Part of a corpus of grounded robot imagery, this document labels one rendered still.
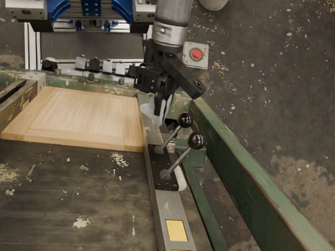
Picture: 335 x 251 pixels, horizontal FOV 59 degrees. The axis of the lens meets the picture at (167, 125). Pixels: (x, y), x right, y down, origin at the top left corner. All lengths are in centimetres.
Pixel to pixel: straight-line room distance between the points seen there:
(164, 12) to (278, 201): 46
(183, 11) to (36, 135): 49
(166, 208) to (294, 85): 228
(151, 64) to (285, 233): 45
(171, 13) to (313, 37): 245
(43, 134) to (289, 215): 62
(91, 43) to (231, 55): 112
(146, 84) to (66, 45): 145
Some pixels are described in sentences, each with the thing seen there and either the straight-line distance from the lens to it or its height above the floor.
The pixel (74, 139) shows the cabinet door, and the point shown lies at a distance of 83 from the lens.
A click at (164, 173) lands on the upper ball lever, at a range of 63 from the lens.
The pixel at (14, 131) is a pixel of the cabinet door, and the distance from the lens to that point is 87.
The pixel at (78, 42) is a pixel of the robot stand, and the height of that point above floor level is 21.
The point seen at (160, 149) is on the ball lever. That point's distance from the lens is 74.
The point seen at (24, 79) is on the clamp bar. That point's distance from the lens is 117.
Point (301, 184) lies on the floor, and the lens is 264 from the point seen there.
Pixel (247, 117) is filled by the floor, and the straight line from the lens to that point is 244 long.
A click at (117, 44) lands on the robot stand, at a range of 211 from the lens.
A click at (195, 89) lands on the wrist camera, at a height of 154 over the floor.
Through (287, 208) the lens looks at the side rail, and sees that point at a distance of 67.
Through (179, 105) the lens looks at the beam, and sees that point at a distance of 132.
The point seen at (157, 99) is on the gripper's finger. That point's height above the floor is 149.
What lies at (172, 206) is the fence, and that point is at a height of 157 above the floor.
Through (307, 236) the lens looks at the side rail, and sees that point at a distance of 62.
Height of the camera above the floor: 213
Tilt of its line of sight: 75 degrees down
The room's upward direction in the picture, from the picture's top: 54 degrees clockwise
